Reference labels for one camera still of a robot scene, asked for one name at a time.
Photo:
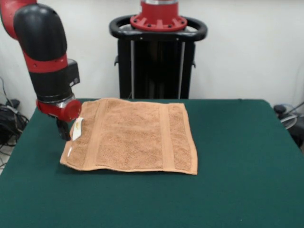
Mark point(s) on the small black device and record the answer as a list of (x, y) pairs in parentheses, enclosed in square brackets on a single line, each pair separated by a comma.
[(14, 102), (279, 108)]

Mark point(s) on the dark green table cloth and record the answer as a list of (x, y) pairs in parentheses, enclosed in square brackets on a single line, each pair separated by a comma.
[(237, 166)]

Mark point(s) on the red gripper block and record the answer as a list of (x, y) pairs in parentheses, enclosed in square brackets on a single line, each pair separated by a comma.
[(64, 111)]

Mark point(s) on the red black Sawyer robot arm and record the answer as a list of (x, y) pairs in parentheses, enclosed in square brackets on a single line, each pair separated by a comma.
[(40, 47)]

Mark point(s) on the red robot base flange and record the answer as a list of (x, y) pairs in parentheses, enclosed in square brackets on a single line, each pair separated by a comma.
[(159, 14)]

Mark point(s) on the black floor object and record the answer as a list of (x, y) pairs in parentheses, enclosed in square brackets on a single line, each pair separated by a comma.
[(298, 135)]

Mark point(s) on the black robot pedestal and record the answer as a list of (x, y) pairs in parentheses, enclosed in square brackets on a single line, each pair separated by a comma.
[(161, 71)]

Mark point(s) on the tan terry towel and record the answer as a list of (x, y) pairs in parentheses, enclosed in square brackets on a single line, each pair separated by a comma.
[(137, 137)]

